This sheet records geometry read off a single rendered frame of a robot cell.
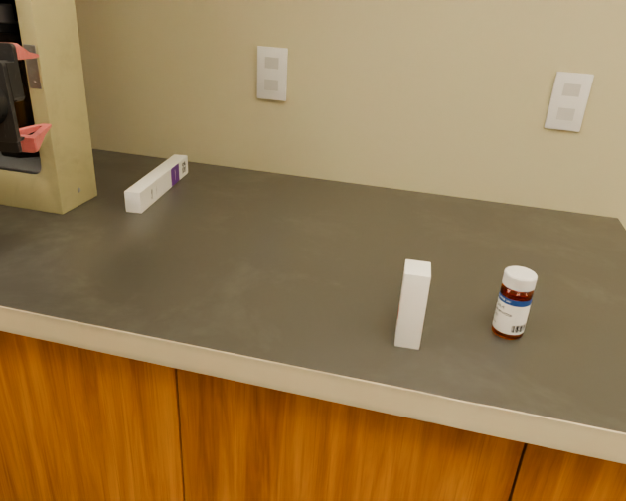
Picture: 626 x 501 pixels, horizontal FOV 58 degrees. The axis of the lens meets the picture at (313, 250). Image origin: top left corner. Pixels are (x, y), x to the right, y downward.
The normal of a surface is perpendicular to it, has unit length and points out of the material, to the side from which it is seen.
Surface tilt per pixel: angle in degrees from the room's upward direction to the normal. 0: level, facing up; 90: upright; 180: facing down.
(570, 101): 90
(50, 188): 90
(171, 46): 90
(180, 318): 0
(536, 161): 90
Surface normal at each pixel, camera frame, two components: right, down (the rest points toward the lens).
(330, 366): 0.05, -0.90
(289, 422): -0.25, 0.40
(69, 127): 0.97, 0.15
